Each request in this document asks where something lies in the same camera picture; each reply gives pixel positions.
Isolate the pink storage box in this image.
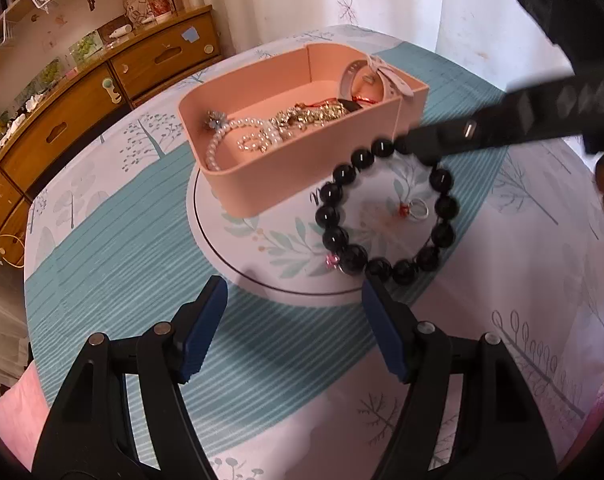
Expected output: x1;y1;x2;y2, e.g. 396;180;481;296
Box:
178;42;427;218

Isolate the white leaf-print curtain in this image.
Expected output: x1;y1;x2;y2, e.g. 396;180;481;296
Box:
182;0;582;96

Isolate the small pearl ring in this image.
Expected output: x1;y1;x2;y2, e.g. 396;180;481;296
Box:
238;132;267;155

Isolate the white green plastic hook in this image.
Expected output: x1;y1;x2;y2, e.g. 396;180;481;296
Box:
102;77;123;106

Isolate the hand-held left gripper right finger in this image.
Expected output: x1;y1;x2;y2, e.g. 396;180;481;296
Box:
361;274;560;480

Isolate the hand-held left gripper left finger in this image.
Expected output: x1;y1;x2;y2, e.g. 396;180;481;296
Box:
32;275;229;480

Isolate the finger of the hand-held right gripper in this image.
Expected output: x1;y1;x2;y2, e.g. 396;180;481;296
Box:
397;77;604;159

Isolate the wooden desk hutch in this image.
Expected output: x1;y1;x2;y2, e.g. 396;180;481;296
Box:
0;0;133;91

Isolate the pink quilted blanket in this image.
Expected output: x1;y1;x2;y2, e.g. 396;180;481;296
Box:
0;360;53;461

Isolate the silver ring with red stone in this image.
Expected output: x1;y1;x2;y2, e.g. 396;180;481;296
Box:
397;199;430;221

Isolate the black bead bracelet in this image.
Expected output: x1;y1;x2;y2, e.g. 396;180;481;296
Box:
316;138;460;286

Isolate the white pearl necklace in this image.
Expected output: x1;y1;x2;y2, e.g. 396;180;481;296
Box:
205;116;277;172

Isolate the round white leaf-print mat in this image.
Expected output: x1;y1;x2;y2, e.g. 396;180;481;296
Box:
186;152;462;308

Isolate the white patterned mug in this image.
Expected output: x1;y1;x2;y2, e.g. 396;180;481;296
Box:
123;0;155;28

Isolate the wooden desk with drawers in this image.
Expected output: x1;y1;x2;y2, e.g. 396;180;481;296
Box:
0;4;223;268

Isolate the gold leaf bracelet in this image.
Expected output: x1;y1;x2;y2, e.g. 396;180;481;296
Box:
269;101;350;133

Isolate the red woven bracelet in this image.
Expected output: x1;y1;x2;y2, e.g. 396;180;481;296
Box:
349;95;383;113

